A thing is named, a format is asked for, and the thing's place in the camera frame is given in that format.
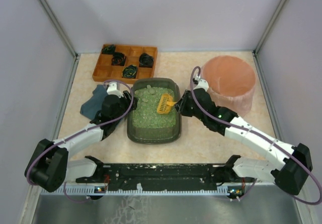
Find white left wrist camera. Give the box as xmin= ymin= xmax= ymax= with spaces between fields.
xmin=105 ymin=82 xmax=123 ymax=98

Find black rolled sock back-left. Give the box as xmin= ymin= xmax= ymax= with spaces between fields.
xmin=101 ymin=44 xmax=116 ymax=55

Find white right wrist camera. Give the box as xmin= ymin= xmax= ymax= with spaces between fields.
xmin=193 ymin=75 xmax=209 ymax=92

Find dark teal folded cloth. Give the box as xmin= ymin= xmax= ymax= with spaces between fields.
xmin=80 ymin=85 xmax=107 ymax=120

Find green cat litter pellets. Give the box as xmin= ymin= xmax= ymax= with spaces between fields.
xmin=132 ymin=85 xmax=176 ymax=129

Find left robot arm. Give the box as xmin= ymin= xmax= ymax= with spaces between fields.
xmin=25 ymin=91 xmax=138 ymax=192

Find black rolled sock right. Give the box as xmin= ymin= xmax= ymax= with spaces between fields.
xmin=139 ymin=53 xmax=154 ymax=68

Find yellow litter scoop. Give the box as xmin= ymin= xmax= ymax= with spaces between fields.
xmin=156 ymin=94 xmax=177 ymax=114

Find orange wooden divided tray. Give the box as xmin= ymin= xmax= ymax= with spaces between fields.
xmin=92 ymin=43 xmax=158 ymax=84

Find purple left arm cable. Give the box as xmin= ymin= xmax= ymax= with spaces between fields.
xmin=25 ymin=81 xmax=133 ymax=203

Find black rolled sock middle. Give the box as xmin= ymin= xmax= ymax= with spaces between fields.
xmin=111 ymin=52 xmax=126 ymax=66

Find orange bin with bag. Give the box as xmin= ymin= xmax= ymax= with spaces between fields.
xmin=201 ymin=55 xmax=256 ymax=117

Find black rolled sock front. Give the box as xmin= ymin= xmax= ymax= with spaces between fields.
xmin=122 ymin=64 xmax=138 ymax=79

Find dark grey litter box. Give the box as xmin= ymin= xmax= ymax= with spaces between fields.
xmin=127 ymin=78 xmax=182 ymax=144

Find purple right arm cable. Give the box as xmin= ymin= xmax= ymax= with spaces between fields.
xmin=190 ymin=66 xmax=322 ymax=205

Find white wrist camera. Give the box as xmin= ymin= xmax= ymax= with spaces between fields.
xmin=193 ymin=75 xmax=209 ymax=92
xmin=105 ymin=82 xmax=123 ymax=98

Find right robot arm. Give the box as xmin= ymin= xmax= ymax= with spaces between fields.
xmin=175 ymin=89 xmax=312 ymax=195

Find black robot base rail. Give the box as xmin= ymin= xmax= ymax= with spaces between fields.
xmin=76 ymin=164 xmax=242 ymax=191

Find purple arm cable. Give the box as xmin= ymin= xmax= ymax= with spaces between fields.
xmin=25 ymin=81 xmax=133 ymax=203
xmin=190 ymin=66 xmax=322 ymax=205

